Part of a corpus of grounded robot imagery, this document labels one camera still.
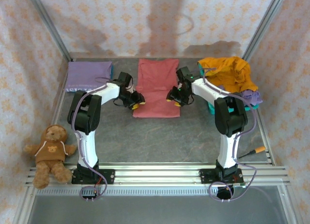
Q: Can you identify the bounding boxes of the red t-shirt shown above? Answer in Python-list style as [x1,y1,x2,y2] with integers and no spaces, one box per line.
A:
[132,58,181,119]

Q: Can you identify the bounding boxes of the teal plastic basket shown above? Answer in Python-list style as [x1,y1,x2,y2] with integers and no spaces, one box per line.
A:
[198,64,264,116]

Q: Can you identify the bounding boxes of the folded purple t-shirt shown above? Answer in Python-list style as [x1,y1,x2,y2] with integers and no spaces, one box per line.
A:
[65,61,113,93]

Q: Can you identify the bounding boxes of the crumpled orange t-shirt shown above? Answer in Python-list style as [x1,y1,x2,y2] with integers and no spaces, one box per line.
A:
[198,56,259,93]

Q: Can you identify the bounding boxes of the crumpled purple t-shirt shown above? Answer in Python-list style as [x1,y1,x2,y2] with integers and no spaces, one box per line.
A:
[241,88,264,106]

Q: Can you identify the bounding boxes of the brown teddy bear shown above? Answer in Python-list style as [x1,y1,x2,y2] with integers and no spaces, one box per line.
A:
[23,124,78,190]

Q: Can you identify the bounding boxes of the aluminium mounting rail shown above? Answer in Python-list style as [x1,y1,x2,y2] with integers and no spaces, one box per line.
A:
[25,162,290,187]

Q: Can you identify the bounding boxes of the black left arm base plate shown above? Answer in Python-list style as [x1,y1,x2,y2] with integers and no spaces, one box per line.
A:
[71,169,116,185]

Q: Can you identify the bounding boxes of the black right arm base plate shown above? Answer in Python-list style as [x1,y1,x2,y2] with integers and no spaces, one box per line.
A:
[200,168,244,185]

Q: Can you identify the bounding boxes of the slotted grey cable duct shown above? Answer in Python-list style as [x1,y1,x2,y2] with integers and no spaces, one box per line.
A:
[35,186,244,196]

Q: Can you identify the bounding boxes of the orange handled screwdriver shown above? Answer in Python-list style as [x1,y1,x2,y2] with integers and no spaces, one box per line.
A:
[236,146,266,159]

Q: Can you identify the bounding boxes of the aluminium frame post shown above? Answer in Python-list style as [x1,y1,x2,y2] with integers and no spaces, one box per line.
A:
[242,0,289,61]
[25,0,73,62]

